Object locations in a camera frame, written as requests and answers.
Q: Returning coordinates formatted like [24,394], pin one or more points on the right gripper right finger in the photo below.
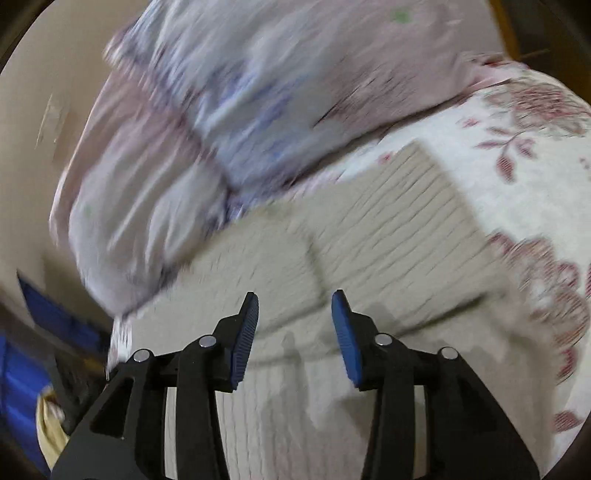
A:
[469,436]

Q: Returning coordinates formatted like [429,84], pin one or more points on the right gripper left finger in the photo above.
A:
[122,434]

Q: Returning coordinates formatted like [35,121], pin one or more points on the beige knitted sweater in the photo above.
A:
[400,240]

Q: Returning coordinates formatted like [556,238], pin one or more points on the blue storage crate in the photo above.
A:
[23,374]

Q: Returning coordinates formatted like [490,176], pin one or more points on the lower pink pillow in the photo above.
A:
[137,197]

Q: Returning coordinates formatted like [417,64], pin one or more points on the floral white bedspread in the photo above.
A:
[520,152]

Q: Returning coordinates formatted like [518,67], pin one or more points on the upper pink printed pillow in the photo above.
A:
[271,87]

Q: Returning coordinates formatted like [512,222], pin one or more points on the wooden headboard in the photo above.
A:
[552,36]

